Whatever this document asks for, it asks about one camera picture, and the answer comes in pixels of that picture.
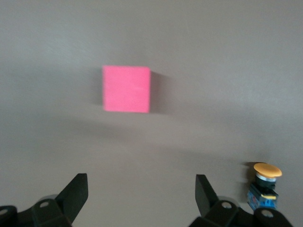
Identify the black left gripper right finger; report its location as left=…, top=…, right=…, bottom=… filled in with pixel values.
left=189, top=174, right=255, bottom=227

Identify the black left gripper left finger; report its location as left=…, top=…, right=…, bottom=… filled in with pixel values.
left=18, top=173, right=89, bottom=227

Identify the orange cap push button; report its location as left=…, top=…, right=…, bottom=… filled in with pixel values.
left=247, top=162, right=283, bottom=211

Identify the red cube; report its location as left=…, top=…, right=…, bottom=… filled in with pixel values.
left=102, top=65, right=152, bottom=114

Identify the brown paper table cover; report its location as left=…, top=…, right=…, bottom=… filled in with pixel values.
left=0, top=0, right=303, bottom=227

